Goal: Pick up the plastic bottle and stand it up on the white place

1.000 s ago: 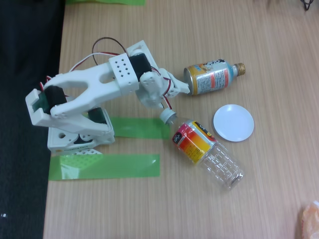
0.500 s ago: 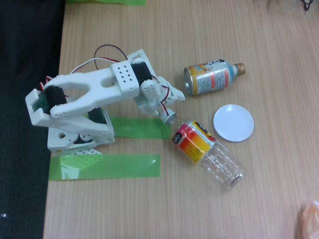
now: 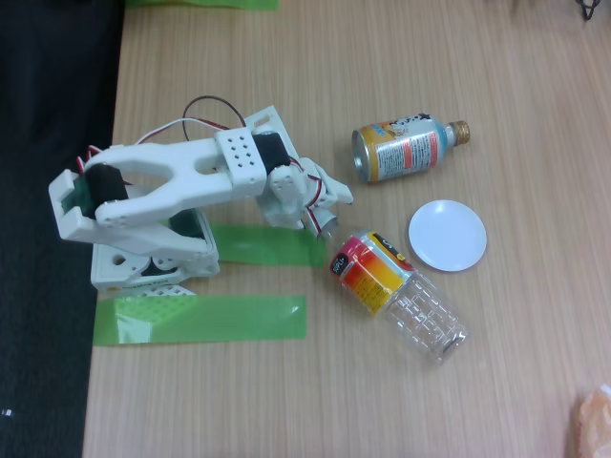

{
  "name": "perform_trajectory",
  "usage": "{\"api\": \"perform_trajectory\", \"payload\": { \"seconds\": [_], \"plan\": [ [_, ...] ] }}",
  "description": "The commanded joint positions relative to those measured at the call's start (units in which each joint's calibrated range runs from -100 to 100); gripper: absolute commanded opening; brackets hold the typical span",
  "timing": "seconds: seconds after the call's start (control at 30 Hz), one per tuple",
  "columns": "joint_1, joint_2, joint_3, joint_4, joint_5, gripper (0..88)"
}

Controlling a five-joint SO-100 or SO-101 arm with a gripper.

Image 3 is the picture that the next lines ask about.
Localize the clear plastic bottle orange label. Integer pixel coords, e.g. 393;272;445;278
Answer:
317;212;472;367

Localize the metal bottle can gold cap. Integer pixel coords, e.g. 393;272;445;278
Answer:
351;111;473;185

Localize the short green tape strip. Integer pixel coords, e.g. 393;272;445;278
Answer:
209;223;327;268

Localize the long green tape strip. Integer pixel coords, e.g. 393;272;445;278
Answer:
93;294;307;348

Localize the small white round plate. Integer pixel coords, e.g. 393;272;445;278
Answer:
407;198;489;274

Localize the green tape at table edge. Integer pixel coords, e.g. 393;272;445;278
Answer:
124;0;280;13

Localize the orange plastic bag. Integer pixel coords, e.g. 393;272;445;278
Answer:
575;384;611;458

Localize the white empty camera mount bracket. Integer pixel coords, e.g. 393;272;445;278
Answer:
244;104;298;161

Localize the black cable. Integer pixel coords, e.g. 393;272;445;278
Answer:
574;0;601;23

